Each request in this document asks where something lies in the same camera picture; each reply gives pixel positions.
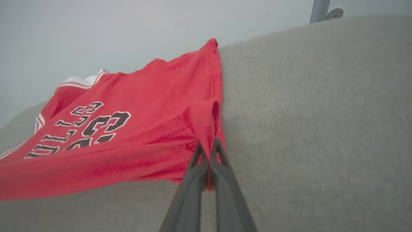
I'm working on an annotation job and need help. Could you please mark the red basketball jersey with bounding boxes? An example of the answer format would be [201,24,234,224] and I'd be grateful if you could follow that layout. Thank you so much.
[0,38,226,202]

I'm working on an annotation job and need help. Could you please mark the grey post mounting plate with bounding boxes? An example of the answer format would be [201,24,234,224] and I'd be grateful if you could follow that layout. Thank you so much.
[326,7,344,20]

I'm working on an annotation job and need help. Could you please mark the grey metal post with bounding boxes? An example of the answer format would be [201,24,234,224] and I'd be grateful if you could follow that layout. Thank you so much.
[310,0,331,24]

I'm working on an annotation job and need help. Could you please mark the grey fabric sofa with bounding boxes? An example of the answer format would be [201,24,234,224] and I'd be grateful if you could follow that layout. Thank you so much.
[0,14,412,232]

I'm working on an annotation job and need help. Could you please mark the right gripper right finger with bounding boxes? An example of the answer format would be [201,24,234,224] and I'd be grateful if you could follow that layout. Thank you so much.
[210,138,258,232]

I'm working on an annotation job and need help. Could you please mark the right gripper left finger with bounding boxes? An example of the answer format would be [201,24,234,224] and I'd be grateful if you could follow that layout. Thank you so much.
[160,142,210,232]

